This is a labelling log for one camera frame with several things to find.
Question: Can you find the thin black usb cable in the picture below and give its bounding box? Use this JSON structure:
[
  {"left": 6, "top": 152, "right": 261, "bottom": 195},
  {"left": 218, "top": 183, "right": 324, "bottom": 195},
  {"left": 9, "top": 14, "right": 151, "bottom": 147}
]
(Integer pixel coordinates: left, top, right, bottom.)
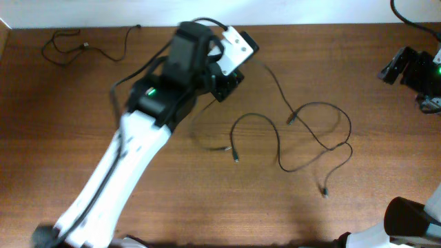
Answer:
[{"left": 41, "top": 23, "right": 142, "bottom": 67}]

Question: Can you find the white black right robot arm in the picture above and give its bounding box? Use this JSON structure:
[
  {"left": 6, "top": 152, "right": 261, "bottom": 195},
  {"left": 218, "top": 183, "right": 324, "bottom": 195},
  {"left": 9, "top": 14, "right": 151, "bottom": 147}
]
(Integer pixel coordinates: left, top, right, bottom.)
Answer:
[{"left": 331, "top": 46, "right": 440, "bottom": 248}]

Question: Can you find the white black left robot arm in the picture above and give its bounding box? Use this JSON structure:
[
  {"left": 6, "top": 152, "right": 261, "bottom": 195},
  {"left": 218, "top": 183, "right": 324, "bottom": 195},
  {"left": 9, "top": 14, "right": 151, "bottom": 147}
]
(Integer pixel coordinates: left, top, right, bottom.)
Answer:
[{"left": 32, "top": 17, "right": 259, "bottom": 247}]

